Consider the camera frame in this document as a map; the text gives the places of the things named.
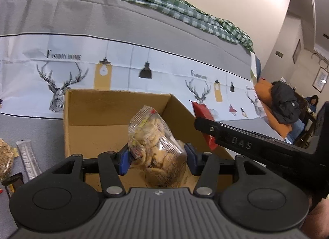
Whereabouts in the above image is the clear bag of cookies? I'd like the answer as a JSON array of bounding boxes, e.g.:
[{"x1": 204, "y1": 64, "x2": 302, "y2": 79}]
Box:
[{"x1": 128, "y1": 106, "x2": 187, "y2": 188}]

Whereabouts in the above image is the red packet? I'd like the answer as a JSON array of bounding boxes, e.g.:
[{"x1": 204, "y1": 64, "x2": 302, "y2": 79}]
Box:
[{"x1": 192, "y1": 102, "x2": 218, "y2": 151}]

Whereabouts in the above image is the silver stick packet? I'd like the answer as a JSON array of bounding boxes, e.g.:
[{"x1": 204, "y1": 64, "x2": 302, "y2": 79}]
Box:
[{"x1": 16, "y1": 139, "x2": 42, "y2": 181}]

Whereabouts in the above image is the right hand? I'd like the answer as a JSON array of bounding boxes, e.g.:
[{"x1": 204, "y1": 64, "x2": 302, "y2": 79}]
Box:
[{"x1": 301, "y1": 198, "x2": 329, "y2": 239}]

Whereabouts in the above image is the cardboard box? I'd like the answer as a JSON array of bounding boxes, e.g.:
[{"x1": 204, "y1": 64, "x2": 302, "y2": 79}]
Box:
[{"x1": 62, "y1": 88, "x2": 235, "y2": 193}]

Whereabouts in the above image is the black jacket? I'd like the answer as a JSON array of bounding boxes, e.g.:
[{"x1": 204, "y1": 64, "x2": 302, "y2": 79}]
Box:
[{"x1": 271, "y1": 81, "x2": 301, "y2": 124}]

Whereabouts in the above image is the seated person in background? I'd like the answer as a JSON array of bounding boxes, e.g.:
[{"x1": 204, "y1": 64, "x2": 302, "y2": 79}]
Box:
[{"x1": 285, "y1": 94, "x2": 320, "y2": 145}]

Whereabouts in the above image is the orange cushion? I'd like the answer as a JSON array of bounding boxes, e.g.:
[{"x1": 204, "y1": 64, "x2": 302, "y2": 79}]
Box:
[{"x1": 254, "y1": 79, "x2": 292, "y2": 139}]

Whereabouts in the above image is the dark chocolate bar packet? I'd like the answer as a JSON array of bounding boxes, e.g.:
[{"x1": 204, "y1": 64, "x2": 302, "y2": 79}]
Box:
[{"x1": 1, "y1": 172, "x2": 24, "y2": 198}]

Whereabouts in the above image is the peanut snack bag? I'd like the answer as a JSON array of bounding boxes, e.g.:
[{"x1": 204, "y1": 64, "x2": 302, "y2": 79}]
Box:
[{"x1": 0, "y1": 139, "x2": 15, "y2": 181}]

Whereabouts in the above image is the deer print sofa cover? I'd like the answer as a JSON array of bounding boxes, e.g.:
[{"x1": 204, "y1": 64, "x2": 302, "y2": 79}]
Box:
[{"x1": 1, "y1": 0, "x2": 263, "y2": 121}]

